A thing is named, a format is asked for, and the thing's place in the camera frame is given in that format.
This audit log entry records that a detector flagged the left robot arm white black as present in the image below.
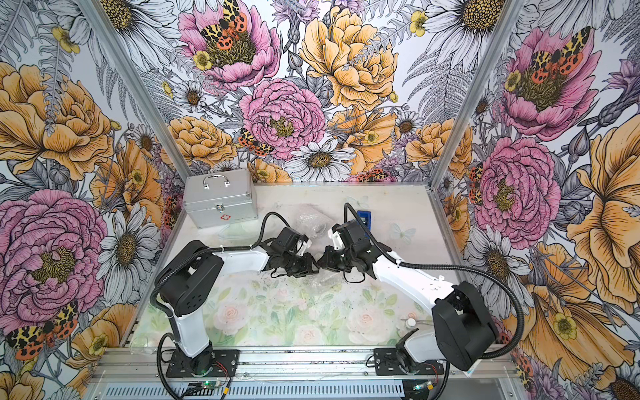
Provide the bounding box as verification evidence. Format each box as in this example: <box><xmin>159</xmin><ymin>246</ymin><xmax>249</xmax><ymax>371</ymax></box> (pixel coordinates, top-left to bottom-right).
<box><xmin>150</xmin><ymin>212</ymin><xmax>319</xmax><ymax>377</ymax></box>

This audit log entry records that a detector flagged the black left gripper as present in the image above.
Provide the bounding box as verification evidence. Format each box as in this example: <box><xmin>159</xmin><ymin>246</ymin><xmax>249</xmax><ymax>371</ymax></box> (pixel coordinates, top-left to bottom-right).
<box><xmin>280</xmin><ymin>250</ymin><xmax>321</xmax><ymax>278</ymax></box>

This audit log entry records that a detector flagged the blue tape dispenser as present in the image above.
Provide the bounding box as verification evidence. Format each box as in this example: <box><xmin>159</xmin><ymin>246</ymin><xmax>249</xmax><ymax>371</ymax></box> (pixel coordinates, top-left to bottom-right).
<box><xmin>357</xmin><ymin>210</ymin><xmax>372</xmax><ymax>230</ymax></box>

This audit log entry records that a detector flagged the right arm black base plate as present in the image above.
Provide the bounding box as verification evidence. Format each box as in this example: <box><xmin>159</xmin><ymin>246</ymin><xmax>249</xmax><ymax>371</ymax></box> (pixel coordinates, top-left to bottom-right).
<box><xmin>367</xmin><ymin>348</ymin><xmax>444</xmax><ymax>377</ymax></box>

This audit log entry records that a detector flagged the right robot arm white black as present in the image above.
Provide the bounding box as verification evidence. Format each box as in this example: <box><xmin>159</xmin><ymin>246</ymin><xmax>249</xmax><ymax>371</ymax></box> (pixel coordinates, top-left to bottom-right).
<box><xmin>319</xmin><ymin>203</ymin><xmax>525</xmax><ymax>373</ymax></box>

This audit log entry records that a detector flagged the silver metal first aid case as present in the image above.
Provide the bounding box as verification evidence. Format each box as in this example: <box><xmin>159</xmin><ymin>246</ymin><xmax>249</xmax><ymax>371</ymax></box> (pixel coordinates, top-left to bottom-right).
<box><xmin>183</xmin><ymin>169</ymin><xmax>258</xmax><ymax>229</ymax></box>

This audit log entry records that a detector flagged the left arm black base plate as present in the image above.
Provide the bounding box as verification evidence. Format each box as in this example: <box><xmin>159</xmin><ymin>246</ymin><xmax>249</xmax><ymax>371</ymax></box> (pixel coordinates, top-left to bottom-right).
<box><xmin>166</xmin><ymin>349</ymin><xmax>240</xmax><ymax>378</ymax></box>

